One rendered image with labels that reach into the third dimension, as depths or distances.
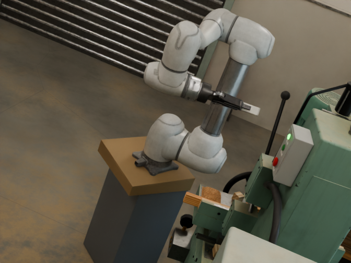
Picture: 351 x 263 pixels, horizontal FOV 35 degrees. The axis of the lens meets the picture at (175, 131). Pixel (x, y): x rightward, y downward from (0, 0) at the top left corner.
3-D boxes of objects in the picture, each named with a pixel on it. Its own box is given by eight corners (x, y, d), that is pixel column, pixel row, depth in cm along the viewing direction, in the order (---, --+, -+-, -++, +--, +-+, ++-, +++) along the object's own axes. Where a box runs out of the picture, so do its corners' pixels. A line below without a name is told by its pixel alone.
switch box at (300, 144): (288, 170, 179) (310, 129, 172) (291, 187, 170) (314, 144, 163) (270, 164, 179) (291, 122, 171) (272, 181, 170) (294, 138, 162)
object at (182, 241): (186, 245, 256) (191, 232, 252) (184, 263, 245) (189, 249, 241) (168, 239, 255) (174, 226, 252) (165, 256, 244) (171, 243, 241)
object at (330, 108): (341, 129, 189) (365, 85, 181) (345, 140, 182) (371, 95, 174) (319, 121, 189) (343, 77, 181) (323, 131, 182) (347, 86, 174)
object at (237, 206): (244, 231, 206) (257, 206, 201) (245, 243, 200) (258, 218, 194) (220, 223, 205) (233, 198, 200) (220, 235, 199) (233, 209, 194)
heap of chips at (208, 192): (221, 192, 235) (223, 187, 234) (220, 210, 224) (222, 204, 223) (202, 186, 234) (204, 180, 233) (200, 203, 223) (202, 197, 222)
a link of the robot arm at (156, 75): (177, 104, 206) (188, 76, 198) (137, 90, 205) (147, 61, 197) (182, 88, 215) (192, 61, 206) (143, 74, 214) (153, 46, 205)
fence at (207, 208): (338, 259, 222) (344, 249, 220) (339, 261, 221) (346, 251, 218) (197, 210, 218) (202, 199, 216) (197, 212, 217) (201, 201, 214)
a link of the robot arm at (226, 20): (203, 12, 240) (232, 24, 238) (216, -3, 253) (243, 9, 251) (195, 37, 248) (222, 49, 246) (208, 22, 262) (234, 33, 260)
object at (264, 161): (265, 194, 196) (283, 160, 189) (267, 209, 188) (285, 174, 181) (243, 187, 195) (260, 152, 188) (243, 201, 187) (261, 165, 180)
